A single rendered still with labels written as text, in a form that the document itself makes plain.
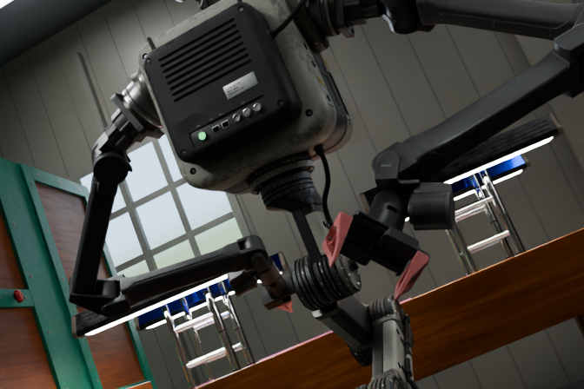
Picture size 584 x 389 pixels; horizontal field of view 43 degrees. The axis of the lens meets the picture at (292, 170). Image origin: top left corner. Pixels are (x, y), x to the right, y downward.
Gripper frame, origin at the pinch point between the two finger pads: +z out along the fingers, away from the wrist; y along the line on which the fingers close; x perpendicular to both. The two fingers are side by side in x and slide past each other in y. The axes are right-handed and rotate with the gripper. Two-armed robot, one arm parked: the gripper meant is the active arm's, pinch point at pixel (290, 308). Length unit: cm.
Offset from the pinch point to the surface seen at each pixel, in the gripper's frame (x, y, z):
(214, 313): -27.7, 28.6, 18.4
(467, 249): -19, -54, 28
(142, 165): -224, 82, 83
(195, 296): -61, 43, 40
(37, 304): -47, 83, 1
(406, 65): -192, -78, 73
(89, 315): -27, 61, -3
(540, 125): -27, -87, -1
